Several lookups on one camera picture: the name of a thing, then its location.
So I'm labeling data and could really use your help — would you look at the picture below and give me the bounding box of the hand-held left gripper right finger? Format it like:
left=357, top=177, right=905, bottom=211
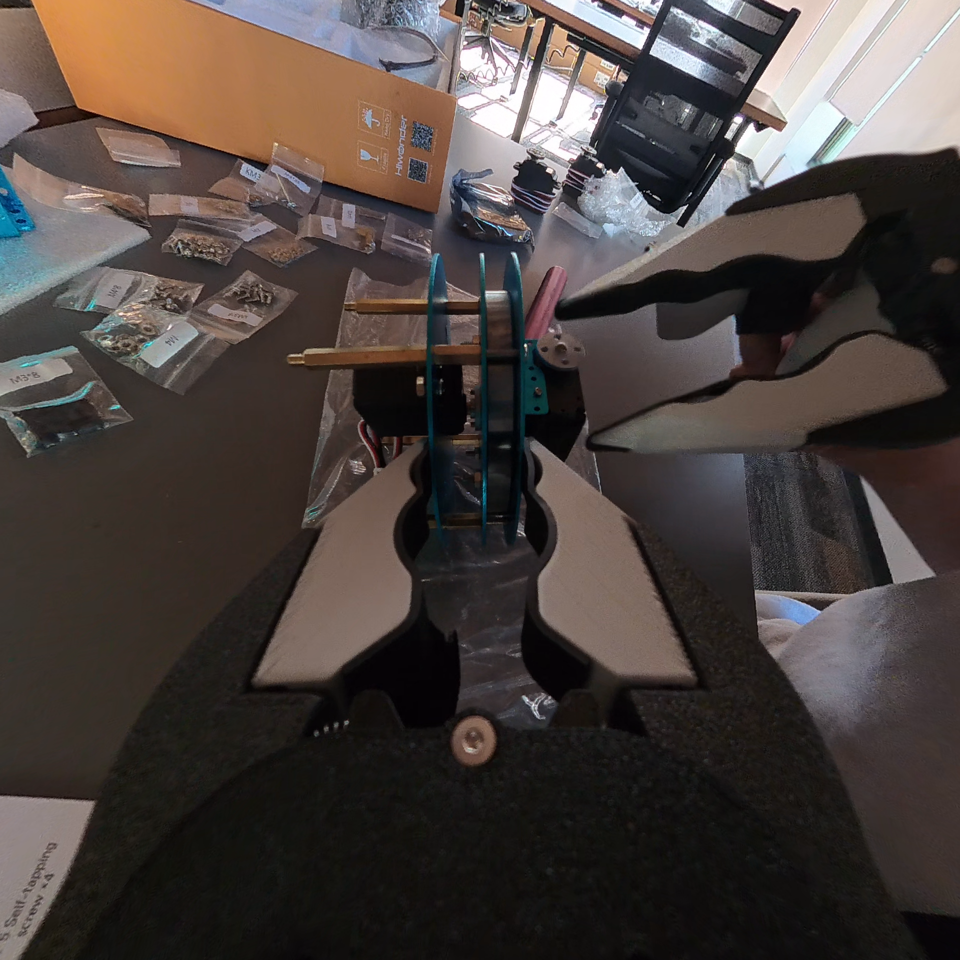
left=523, top=448, right=699, bottom=689

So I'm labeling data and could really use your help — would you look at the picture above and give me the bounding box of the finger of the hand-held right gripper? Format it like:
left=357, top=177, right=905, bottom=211
left=588, top=337, right=948, bottom=455
left=558, top=193, right=867, bottom=320

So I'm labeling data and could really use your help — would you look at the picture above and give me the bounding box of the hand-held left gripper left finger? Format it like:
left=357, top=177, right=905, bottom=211
left=251, top=442, right=435, bottom=689

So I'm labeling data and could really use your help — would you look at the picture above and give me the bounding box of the black servo with silver horn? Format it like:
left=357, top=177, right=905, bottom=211
left=525, top=322, right=590, bottom=459

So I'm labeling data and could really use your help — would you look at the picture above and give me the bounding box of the blue robot arm turntable base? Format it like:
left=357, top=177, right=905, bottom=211
left=287, top=251, right=590, bottom=552

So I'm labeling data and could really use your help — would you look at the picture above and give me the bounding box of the dark grey desk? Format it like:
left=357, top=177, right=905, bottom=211
left=0, top=67, right=759, bottom=804

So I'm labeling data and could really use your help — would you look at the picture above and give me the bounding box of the person's right hand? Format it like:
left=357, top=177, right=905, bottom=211
left=731, top=330, right=796, bottom=381

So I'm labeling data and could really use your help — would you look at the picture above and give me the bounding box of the crumpled clear plastic wrap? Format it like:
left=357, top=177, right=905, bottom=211
left=577, top=168, right=680, bottom=237

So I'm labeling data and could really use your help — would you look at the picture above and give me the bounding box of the black slatted chair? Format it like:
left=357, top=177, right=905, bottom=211
left=591, top=0, right=802, bottom=228

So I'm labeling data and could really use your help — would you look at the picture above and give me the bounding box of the large clear plastic bag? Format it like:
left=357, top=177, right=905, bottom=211
left=302, top=266, right=601, bottom=732

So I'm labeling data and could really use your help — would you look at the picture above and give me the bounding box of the background window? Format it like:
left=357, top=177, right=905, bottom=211
left=806, top=112, right=856, bottom=174

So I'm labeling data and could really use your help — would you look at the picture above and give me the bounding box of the small flat clear bag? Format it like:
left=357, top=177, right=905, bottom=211
left=551, top=201, right=605, bottom=241

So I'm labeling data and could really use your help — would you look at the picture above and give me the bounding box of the pink screwdriver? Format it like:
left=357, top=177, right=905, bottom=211
left=523, top=264, right=575, bottom=342

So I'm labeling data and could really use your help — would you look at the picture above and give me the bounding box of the background cardboard box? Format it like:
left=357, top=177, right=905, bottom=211
left=543, top=41, right=627, bottom=99

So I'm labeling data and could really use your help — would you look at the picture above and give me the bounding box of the dark shiny parts bag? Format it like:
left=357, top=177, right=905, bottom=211
left=450, top=171, right=535, bottom=249

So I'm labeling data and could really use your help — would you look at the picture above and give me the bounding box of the wooden background table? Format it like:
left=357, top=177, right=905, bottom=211
left=517, top=0, right=785, bottom=144

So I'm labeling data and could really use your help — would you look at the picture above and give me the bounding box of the person's white shirt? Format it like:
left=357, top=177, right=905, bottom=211
left=753, top=573, right=960, bottom=920

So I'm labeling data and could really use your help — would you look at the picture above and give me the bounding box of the rolling office chair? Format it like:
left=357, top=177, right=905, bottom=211
left=456, top=0, right=526, bottom=95

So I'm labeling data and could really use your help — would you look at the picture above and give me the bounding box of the group of small screw bags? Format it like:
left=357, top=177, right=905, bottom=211
left=0, top=123, right=436, bottom=459

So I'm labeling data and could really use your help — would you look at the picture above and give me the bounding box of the white instruction sheet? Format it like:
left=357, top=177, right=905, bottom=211
left=0, top=796, right=95, bottom=960

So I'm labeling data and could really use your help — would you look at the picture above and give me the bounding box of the white foam sheet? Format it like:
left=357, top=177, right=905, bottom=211
left=0, top=161, right=153, bottom=316

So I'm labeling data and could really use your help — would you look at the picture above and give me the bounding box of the bubble wrap bundle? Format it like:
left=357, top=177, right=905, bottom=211
left=341, top=0, right=444, bottom=27

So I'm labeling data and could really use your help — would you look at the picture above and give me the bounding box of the orange cardboard box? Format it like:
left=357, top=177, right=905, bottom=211
left=30, top=0, right=460, bottom=215

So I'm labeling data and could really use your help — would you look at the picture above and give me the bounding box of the black servo with wound cable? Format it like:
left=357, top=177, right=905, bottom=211
left=512, top=146, right=560, bottom=215
left=564, top=146, right=607, bottom=198

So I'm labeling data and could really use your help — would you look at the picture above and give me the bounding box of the black cable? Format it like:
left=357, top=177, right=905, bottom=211
left=378, top=30, right=444, bottom=76

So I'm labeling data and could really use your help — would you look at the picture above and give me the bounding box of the small blue metal bracket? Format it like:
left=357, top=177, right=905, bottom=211
left=0, top=165, right=37, bottom=241

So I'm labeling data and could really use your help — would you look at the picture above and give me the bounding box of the white foam cutout frame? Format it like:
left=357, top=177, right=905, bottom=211
left=0, top=90, right=39, bottom=147

